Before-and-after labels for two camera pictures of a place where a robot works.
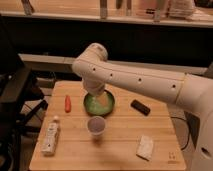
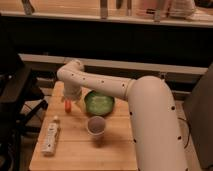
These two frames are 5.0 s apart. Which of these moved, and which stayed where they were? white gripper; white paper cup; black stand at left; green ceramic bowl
Moved: white gripper
Stayed: white paper cup; black stand at left; green ceramic bowl
